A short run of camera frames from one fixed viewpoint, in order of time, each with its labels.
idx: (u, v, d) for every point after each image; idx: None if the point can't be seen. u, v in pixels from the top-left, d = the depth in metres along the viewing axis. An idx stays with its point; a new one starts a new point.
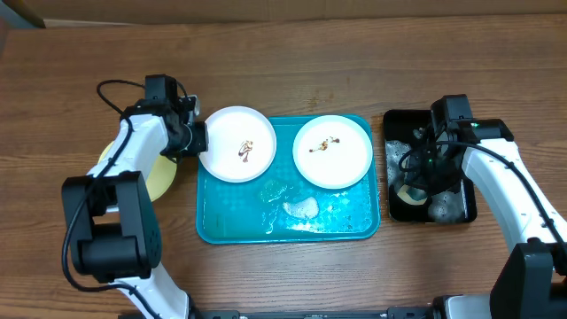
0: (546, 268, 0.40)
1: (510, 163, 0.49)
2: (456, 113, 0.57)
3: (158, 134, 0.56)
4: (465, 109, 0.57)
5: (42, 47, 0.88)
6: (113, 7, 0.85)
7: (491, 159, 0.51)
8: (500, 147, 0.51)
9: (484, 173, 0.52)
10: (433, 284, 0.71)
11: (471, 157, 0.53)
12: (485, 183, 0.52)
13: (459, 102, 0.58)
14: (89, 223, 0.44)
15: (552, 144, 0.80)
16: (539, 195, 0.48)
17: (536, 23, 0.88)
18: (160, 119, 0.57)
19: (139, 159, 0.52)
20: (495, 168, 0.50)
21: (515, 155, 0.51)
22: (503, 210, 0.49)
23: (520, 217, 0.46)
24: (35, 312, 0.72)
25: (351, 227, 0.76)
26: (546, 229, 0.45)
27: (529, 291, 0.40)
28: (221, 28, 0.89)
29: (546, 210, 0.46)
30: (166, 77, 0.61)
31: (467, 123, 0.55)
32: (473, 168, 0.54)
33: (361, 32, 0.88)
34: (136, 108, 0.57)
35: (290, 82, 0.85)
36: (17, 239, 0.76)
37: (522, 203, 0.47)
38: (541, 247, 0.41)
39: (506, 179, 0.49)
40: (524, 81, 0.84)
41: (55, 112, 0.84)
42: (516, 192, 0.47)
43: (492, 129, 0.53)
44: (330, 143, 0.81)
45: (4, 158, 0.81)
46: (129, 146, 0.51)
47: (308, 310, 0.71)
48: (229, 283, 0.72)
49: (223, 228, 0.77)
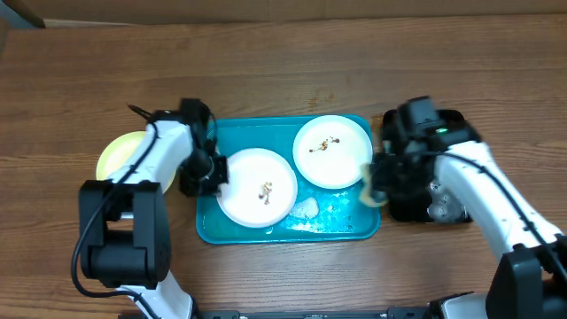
0: (533, 270, 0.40)
1: (483, 167, 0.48)
2: (423, 116, 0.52)
3: (182, 142, 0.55)
4: (429, 112, 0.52)
5: (42, 47, 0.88)
6: (112, 7, 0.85)
7: (462, 166, 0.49)
8: (469, 151, 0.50)
9: (458, 179, 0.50)
10: (433, 284, 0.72)
11: (442, 163, 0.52)
12: (461, 188, 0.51)
13: (423, 104, 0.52)
14: (103, 229, 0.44)
15: (552, 144, 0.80)
16: (516, 197, 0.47)
17: (536, 23, 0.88)
18: (187, 127, 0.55)
19: (161, 167, 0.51)
20: (469, 174, 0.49)
21: (485, 157, 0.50)
22: (483, 216, 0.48)
23: (500, 223, 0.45)
24: (35, 312, 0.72)
25: (351, 227, 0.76)
26: (528, 232, 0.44)
27: (522, 297, 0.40)
28: (221, 28, 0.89)
29: (525, 212, 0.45)
30: (204, 104, 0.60)
31: (432, 128, 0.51)
32: (446, 174, 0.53)
33: (361, 32, 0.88)
34: (166, 112, 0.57)
35: (290, 82, 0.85)
36: (17, 239, 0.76)
37: (501, 209, 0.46)
38: (527, 252, 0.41)
39: (481, 184, 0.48)
40: (525, 81, 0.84)
41: (55, 113, 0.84)
42: (494, 198, 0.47)
43: (459, 133, 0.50)
44: (330, 143, 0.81)
45: (4, 158, 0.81)
46: (152, 154, 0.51)
47: (308, 310, 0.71)
48: (229, 283, 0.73)
49: (223, 228, 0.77)
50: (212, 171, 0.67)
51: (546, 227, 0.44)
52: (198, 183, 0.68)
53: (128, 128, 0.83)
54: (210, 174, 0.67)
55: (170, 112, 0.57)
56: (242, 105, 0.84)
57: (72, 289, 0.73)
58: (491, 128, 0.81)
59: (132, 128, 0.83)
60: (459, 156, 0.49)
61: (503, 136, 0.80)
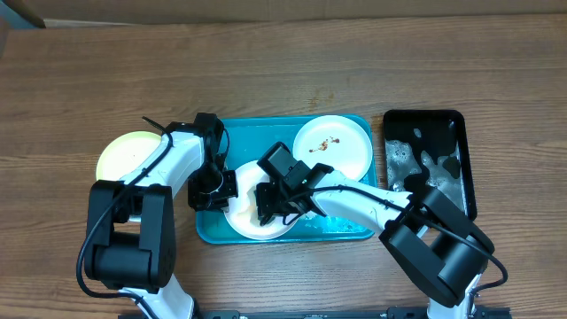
0: (407, 231, 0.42)
1: (340, 185, 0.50)
2: (286, 167, 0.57)
3: (195, 153, 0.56)
4: (289, 159, 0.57)
5: (42, 46, 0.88)
6: (112, 8, 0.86)
7: (330, 193, 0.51)
8: (328, 179, 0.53)
9: (334, 206, 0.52)
10: None
11: (318, 203, 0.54)
12: (342, 213, 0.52)
13: (281, 155, 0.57)
14: (110, 229, 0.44)
15: (551, 144, 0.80)
16: (370, 188, 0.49)
17: (536, 23, 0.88)
18: (202, 140, 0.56)
19: (174, 174, 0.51)
20: (334, 196, 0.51)
21: (342, 176, 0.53)
22: (364, 222, 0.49)
23: (369, 215, 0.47)
24: (34, 312, 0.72)
25: (351, 227, 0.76)
26: (389, 209, 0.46)
27: (416, 260, 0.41)
28: (221, 28, 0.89)
29: (381, 195, 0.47)
30: (218, 119, 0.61)
31: (299, 178, 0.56)
32: (330, 211, 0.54)
33: (361, 32, 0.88)
34: (182, 124, 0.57)
35: (290, 82, 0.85)
36: (17, 239, 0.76)
37: (364, 205, 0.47)
38: (396, 224, 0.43)
39: (346, 197, 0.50)
40: (525, 81, 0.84)
41: (55, 113, 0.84)
42: (356, 202, 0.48)
43: (319, 177, 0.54)
44: (330, 143, 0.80)
45: (4, 158, 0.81)
46: (166, 159, 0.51)
47: (308, 310, 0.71)
48: (229, 283, 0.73)
49: (223, 228, 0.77)
50: (221, 183, 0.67)
51: (399, 195, 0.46)
52: (208, 197, 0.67)
53: (128, 129, 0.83)
54: (220, 187, 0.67)
55: (185, 124, 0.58)
56: (242, 105, 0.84)
57: (72, 290, 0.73)
58: (491, 128, 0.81)
59: (132, 128, 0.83)
60: (322, 188, 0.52)
61: (504, 136, 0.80)
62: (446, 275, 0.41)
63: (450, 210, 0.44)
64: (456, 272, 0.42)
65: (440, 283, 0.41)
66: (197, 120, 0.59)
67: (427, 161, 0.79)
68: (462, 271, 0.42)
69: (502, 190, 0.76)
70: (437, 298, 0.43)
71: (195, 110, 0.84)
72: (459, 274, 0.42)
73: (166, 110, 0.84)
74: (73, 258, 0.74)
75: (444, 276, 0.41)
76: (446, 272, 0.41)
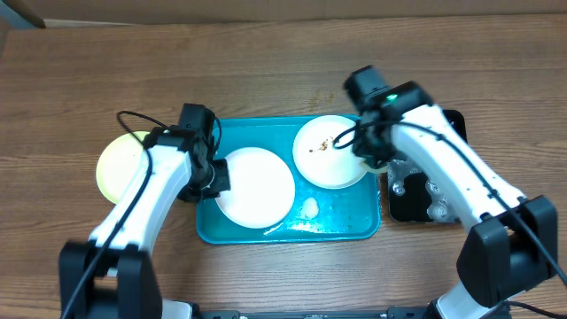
0: (505, 238, 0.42)
1: (439, 136, 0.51)
2: (370, 88, 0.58)
3: (177, 177, 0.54)
4: (376, 82, 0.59)
5: (42, 46, 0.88)
6: (112, 8, 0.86)
7: (419, 134, 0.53)
8: (425, 118, 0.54)
9: (418, 149, 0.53)
10: (433, 284, 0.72)
11: (400, 134, 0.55)
12: (424, 162, 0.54)
13: (369, 74, 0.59)
14: (85, 299, 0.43)
15: (551, 144, 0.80)
16: (477, 163, 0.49)
17: (536, 23, 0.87)
18: (186, 154, 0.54)
19: (153, 211, 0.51)
20: (430, 143, 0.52)
21: (440, 120, 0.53)
22: (448, 187, 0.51)
23: (464, 192, 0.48)
24: (35, 312, 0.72)
25: (352, 227, 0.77)
26: (492, 198, 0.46)
27: (494, 264, 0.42)
28: (221, 28, 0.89)
29: (486, 178, 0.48)
30: (202, 122, 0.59)
31: (383, 95, 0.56)
32: (404, 144, 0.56)
33: (361, 32, 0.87)
34: (164, 133, 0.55)
35: (290, 82, 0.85)
36: (18, 239, 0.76)
37: (463, 178, 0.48)
38: (494, 224, 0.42)
39: (442, 153, 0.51)
40: (525, 81, 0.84)
41: (55, 113, 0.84)
42: (454, 167, 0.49)
43: (408, 96, 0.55)
44: (330, 143, 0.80)
45: (4, 158, 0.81)
46: (146, 194, 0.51)
47: (308, 310, 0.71)
48: (229, 283, 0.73)
49: (223, 229, 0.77)
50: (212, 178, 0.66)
51: (508, 192, 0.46)
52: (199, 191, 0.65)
53: (128, 129, 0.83)
54: (212, 181, 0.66)
55: (168, 131, 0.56)
56: (242, 105, 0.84)
57: None
58: (491, 128, 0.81)
59: (132, 128, 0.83)
60: (415, 125, 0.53)
61: (504, 136, 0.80)
62: (504, 286, 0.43)
63: (551, 231, 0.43)
64: (513, 283, 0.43)
65: (495, 289, 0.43)
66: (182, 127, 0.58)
67: None
68: (518, 284, 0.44)
69: None
70: (474, 295, 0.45)
71: None
72: (513, 286, 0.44)
73: (166, 110, 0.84)
74: None
75: (500, 290, 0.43)
76: (505, 283, 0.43)
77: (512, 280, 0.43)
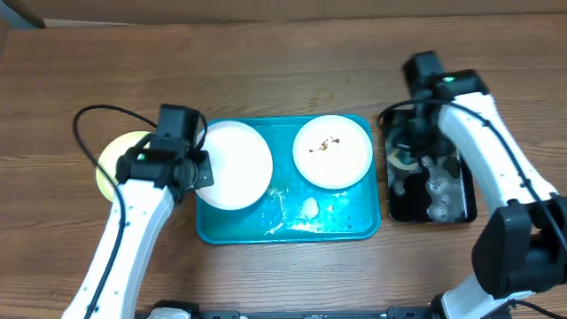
0: (527, 231, 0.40)
1: (485, 121, 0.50)
2: (429, 70, 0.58)
3: (159, 213, 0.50)
4: (436, 66, 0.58)
5: (42, 46, 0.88)
6: (112, 8, 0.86)
7: (467, 117, 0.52)
8: (477, 104, 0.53)
9: (462, 131, 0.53)
10: (433, 284, 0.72)
11: (448, 115, 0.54)
12: (465, 145, 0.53)
13: (431, 59, 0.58)
14: None
15: (551, 144, 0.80)
16: (517, 153, 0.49)
17: (536, 23, 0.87)
18: (166, 189, 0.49)
19: (133, 268, 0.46)
20: (474, 128, 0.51)
21: (492, 109, 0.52)
22: (482, 172, 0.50)
23: (498, 177, 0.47)
24: (35, 312, 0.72)
25: (352, 227, 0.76)
26: (524, 188, 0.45)
27: (511, 252, 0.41)
28: (221, 28, 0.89)
29: (524, 169, 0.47)
30: (183, 130, 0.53)
31: (440, 76, 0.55)
32: (450, 126, 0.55)
33: (361, 32, 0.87)
34: (139, 156, 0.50)
35: (290, 82, 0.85)
36: (18, 239, 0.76)
37: (500, 164, 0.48)
38: (521, 210, 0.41)
39: (485, 139, 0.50)
40: (525, 81, 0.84)
41: (55, 113, 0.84)
42: (494, 153, 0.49)
43: (466, 81, 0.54)
44: (330, 143, 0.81)
45: (4, 158, 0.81)
46: (123, 251, 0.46)
47: (308, 310, 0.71)
48: (229, 283, 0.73)
49: (223, 229, 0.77)
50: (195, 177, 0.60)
51: (541, 187, 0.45)
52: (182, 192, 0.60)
53: (128, 129, 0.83)
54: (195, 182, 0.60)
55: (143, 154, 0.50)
56: (242, 105, 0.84)
57: (72, 290, 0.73)
58: None
59: (132, 128, 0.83)
60: (464, 108, 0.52)
61: None
62: (516, 276, 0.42)
63: None
64: (525, 278, 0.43)
65: (505, 276, 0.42)
66: (159, 137, 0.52)
67: (427, 161, 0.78)
68: (531, 281, 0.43)
69: None
70: (485, 278, 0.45)
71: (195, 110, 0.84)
72: (524, 281, 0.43)
73: None
74: (73, 258, 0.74)
75: (512, 279, 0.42)
76: (517, 275, 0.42)
77: (524, 274, 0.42)
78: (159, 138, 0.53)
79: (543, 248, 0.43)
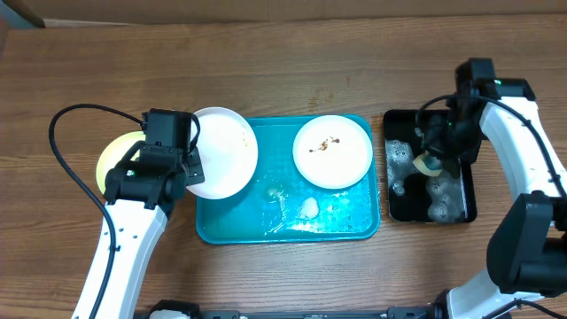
0: (547, 221, 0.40)
1: (527, 121, 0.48)
2: (485, 74, 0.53)
3: (151, 233, 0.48)
4: (490, 73, 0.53)
5: (42, 47, 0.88)
6: (112, 8, 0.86)
7: (508, 116, 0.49)
8: (519, 105, 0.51)
9: (499, 128, 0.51)
10: (433, 284, 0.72)
11: (488, 113, 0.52)
12: (499, 142, 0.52)
13: (487, 66, 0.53)
14: None
15: (551, 144, 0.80)
16: (551, 151, 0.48)
17: (536, 23, 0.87)
18: (158, 208, 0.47)
19: (127, 294, 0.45)
20: (514, 127, 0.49)
21: (534, 112, 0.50)
22: (513, 167, 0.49)
23: (529, 171, 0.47)
24: (35, 312, 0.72)
25: (351, 227, 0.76)
26: (552, 183, 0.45)
27: (526, 239, 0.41)
28: (221, 28, 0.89)
29: (555, 167, 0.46)
30: (174, 138, 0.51)
31: (491, 79, 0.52)
32: (487, 122, 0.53)
33: (361, 32, 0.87)
34: (128, 174, 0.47)
35: (289, 82, 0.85)
36: (18, 239, 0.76)
37: (532, 159, 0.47)
38: (545, 199, 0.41)
39: (521, 137, 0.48)
40: (525, 81, 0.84)
41: (55, 113, 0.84)
42: (529, 151, 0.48)
43: (515, 89, 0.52)
44: (330, 143, 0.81)
45: (4, 158, 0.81)
46: (114, 277, 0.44)
47: (308, 310, 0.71)
48: (229, 283, 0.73)
49: (223, 229, 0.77)
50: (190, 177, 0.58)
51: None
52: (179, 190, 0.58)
53: (128, 129, 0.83)
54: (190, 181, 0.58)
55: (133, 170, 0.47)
56: (242, 105, 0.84)
57: (72, 290, 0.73)
58: None
59: (132, 128, 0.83)
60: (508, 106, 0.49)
61: None
62: (530, 268, 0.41)
63: None
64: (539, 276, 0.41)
65: (517, 265, 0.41)
66: (150, 146, 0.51)
67: None
68: (545, 279, 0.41)
69: (501, 191, 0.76)
70: (495, 270, 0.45)
71: (195, 110, 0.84)
72: (538, 279, 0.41)
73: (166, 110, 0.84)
74: (73, 258, 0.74)
75: (524, 268, 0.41)
76: (531, 268, 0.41)
77: (537, 268, 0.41)
78: (149, 147, 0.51)
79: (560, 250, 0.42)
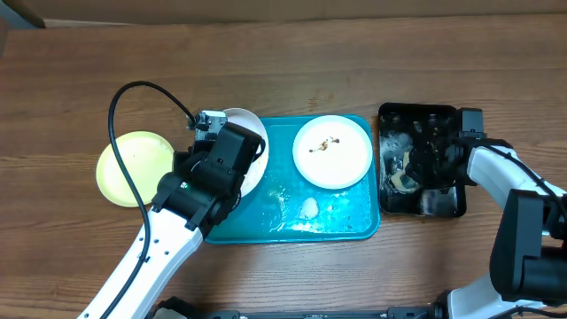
0: (539, 214, 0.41)
1: (508, 154, 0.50)
2: (469, 128, 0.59)
3: (183, 252, 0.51)
4: (477, 123, 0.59)
5: (42, 46, 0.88)
6: (112, 8, 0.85)
7: (493, 155, 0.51)
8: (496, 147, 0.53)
9: (485, 166, 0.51)
10: (433, 284, 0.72)
11: (475, 157, 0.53)
12: (486, 179, 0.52)
13: (476, 117, 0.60)
14: None
15: (551, 144, 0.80)
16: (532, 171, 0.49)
17: (536, 23, 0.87)
18: (197, 230, 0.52)
19: (143, 302, 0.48)
20: (497, 159, 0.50)
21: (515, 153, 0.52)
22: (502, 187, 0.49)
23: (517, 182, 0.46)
24: (35, 312, 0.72)
25: (351, 227, 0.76)
26: (539, 187, 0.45)
27: (523, 233, 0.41)
28: (221, 28, 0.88)
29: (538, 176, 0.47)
30: (236, 159, 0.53)
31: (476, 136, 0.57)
32: (477, 167, 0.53)
33: (361, 32, 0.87)
34: (182, 184, 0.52)
35: (290, 82, 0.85)
36: (18, 239, 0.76)
37: (518, 175, 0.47)
38: (534, 195, 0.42)
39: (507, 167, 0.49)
40: (525, 81, 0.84)
41: (54, 113, 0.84)
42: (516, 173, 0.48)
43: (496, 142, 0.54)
44: (330, 143, 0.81)
45: (4, 158, 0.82)
46: (135, 285, 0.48)
47: (308, 310, 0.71)
48: (229, 283, 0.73)
49: (222, 228, 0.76)
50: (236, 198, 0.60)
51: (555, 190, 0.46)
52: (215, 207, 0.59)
53: (128, 129, 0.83)
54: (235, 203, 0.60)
55: (187, 183, 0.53)
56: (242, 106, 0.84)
57: (72, 290, 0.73)
58: (491, 128, 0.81)
59: (132, 128, 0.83)
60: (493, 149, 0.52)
61: (504, 136, 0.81)
62: (531, 270, 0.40)
63: None
64: (543, 279, 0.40)
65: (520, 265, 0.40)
66: (210, 161, 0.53)
67: None
68: (547, 283, 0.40)
69: None
70: (498, 278, 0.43)
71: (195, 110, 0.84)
72: (542, 283, 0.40)
73: (166, 110, 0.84)
74: (73, 258, 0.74)
75: (528, 266, 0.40)
76: (532, 269, 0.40)
77: (540, 272, 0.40)
78: (209, 160, 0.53)
79: (562, 256, 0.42)
